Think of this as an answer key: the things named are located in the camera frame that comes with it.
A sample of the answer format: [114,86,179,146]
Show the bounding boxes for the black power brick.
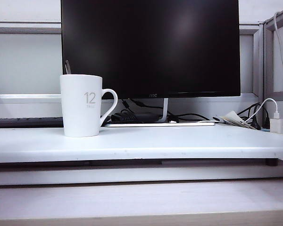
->
[132,112,161,123]

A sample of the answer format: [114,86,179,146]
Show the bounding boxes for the silver monitor stand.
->
[103,97,216,127]

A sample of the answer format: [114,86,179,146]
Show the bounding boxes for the white desk riser board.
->
[0,124,283,163]

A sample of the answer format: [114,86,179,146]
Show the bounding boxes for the white mug with 12 print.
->
[59,73,118,137]

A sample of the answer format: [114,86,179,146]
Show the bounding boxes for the black AOC computer monitor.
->
[60,0,241,99]

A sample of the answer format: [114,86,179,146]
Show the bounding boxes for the folded paper booklet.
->
[219,111,256,130]

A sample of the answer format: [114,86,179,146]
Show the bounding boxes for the black computer keyboard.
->
[0,117,65,129]

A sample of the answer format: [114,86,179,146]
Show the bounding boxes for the white USB charger plug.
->
[270,118,283,134]

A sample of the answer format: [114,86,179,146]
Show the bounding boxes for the black coiled cable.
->
[111,112,135,123]

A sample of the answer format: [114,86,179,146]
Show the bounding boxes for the black monitor cable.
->
[121,98,219,123]

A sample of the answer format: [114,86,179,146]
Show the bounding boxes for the tangled black cables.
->
[237,102,263,130]

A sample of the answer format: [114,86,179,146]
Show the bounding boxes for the thin white USB cable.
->
[244,98,281,124]

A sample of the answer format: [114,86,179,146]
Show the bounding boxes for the grey partition frame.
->
[258,4,283,128]

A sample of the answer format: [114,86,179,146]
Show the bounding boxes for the thick white cable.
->
[273,11,283,93]

